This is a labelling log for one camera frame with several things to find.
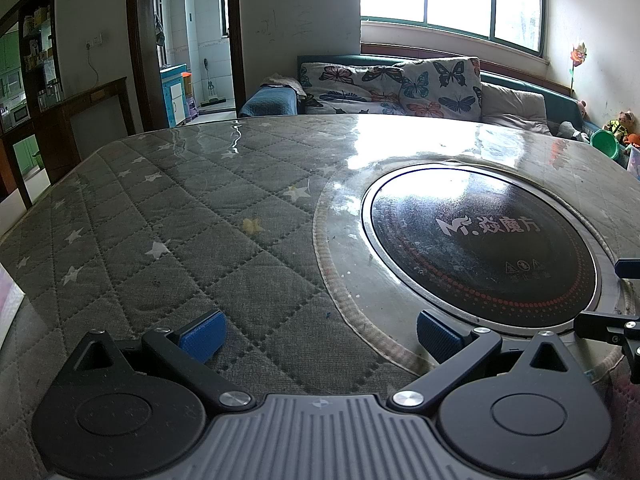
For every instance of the grey plush toy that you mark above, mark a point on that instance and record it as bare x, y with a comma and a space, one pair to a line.
567, 130

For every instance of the brown plush toy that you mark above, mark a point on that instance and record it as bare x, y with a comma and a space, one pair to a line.
620, 127

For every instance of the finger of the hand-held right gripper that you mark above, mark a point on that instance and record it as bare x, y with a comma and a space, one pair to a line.
629, 267
597, 325

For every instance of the blue cabinet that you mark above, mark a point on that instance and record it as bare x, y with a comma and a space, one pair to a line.
172, 80

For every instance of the beige cloth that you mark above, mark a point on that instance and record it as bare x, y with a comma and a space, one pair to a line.
282, 81

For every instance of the orange plush toy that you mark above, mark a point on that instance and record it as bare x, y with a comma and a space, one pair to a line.
634, 139

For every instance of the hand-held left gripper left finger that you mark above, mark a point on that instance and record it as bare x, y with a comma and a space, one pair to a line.
202, 335

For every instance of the dark hanging cloth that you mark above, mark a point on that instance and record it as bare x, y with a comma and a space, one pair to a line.
159, 30

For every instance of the colourful pinwheel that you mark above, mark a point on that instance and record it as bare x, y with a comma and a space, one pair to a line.
579, 54

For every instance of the mop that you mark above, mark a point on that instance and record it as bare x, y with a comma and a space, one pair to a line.
212, 101

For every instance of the white wall socket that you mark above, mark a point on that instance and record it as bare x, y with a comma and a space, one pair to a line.
94, 41

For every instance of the dark wooden door frame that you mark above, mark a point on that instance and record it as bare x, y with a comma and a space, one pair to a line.
140, 60

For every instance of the teal sofa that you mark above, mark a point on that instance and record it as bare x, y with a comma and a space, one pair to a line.
555, 95

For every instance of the round black induction cooktop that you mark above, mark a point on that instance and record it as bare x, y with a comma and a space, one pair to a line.
475, 240

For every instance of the purple orange plastic container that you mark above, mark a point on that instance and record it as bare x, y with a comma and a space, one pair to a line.
191, 107

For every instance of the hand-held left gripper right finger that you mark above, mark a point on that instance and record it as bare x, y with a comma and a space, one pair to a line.
437, 332

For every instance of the long butterfly print cushion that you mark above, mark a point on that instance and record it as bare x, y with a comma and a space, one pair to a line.
345, 77

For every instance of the beige cushion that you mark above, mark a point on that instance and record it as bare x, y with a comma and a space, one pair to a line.
510, 105

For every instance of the green plastic basin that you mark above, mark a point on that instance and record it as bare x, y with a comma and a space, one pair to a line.
605, 142

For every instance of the pink white tissue pack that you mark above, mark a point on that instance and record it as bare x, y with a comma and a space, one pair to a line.
7, 290

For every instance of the grey star quilted table cover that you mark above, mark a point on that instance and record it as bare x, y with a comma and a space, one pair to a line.
200, 240

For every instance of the square butterfly print cushion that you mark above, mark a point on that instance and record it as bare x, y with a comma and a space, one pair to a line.
445, 85

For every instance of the pink plush toy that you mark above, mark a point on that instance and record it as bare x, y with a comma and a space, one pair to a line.
581, 108

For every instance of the microwave oven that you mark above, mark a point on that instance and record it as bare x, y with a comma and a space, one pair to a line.
20, 114

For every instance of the dark wooden shelf cabinet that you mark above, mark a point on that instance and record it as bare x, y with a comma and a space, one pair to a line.
22, 190

